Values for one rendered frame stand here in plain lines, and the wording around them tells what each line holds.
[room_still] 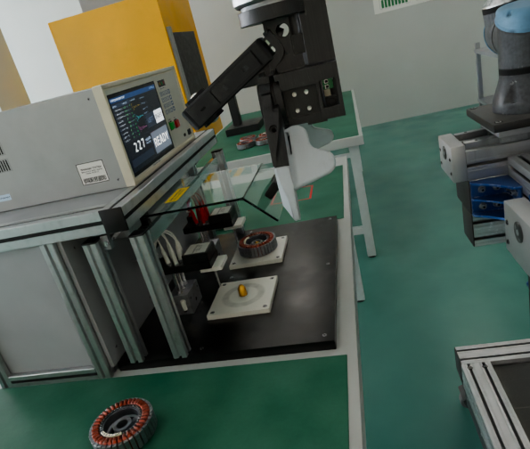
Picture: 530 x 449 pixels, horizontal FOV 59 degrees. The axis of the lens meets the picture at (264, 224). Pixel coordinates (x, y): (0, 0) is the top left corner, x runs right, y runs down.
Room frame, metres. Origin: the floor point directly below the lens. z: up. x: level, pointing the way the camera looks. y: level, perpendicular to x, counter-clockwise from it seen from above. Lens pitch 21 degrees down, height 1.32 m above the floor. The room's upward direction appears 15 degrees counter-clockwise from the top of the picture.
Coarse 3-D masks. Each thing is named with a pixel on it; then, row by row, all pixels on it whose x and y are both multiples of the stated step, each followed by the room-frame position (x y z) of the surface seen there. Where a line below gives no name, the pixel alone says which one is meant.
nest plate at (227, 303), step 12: (276, 276) 1.05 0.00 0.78; (228, 288) 1.05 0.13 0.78; (252, 288) 1.02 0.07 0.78; (264, 288) 1.00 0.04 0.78; (216, 300) 1.00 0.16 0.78; (228, 300) 0.99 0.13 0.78; (240, 300) 0.98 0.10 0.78; (252, 300) 0.96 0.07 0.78; (264, 300) 0.95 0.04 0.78; (216, 312) 0.95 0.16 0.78; (228, 312) 0.94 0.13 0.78; (240, 312) 0.92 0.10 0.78; (252, 312) 0.92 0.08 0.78; (264, 312) 0.91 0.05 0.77
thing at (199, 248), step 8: (192, 248) 1.03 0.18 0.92; (200, 248) 1.01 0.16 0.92; (208, 248) 1.00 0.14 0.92; (176, 256) 1.05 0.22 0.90; (184, 256) 0.99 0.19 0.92; (192, 256) 0.99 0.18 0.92; (200, 256) 0.98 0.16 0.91; (208, 256) 0.99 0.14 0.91; (216, 256) 1.03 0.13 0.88; (224, 256) 1.03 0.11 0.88; (184, 264) 0.99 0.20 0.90; (192, 264) 0.99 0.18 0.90; (200, 264) 0.98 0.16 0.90; (208, 264) 0.98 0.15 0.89; (216, 264) 0.99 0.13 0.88; (168, 272) 1.00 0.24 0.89; (176, 272) 1.00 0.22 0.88; (184, 272) 0.99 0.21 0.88; (200, 272) 0.99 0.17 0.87; (176, 280) 1.01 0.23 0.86; (184, 280) 1.05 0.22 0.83; (176, 288) 1.01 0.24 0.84
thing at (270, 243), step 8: (264, 232) 1.27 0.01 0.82; (248, 240) 1.25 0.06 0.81; (256, 240) 1.25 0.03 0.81; (264, 240) 1.26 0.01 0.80; (272, 240) 1.20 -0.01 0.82; (240, 248) 1.21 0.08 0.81; (248, 248) 1.19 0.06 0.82; (256, 248) 1.18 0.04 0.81; (264, 248) 1.19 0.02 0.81; (272, 248) 1.19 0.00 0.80; (248, 256) 1.19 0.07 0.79; (256, 256) 1.18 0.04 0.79
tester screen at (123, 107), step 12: (120, 96) 1.01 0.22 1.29; (132, 96) 1.07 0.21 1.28; (144, 96) 1.13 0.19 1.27; (156, 96) 1.19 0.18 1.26; (120, 108) 1.00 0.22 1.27; (132, 108) 1.05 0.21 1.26; (144, 108) 1.11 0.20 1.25; (156, 108) 1.17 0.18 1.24; (120, 120) 0.98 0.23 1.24; (132, 120) 1.03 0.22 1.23; (144, 120) 1.09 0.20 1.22; (120, 132) 0.96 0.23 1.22; (132, 132) 1.01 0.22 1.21; (144, 132) 1.07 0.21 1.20; (132, 144) 0.99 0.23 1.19; (132, 156) 0.98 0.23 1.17; (156, 156) 1.09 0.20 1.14
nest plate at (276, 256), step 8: (280, 240) 1.27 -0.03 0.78; (280, 248) 1.21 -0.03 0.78; (240, 256) 1.23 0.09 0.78; (264, 256) 1.19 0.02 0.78; (272, 256) 1.17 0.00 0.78; (280, 256) 1.16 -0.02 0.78; (232, 264) 1.19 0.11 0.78; (240, 264) 1.17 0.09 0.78; (248, 264) 1.17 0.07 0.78; (256, 264) 1.16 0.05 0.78; (264, 264) 1.16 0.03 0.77
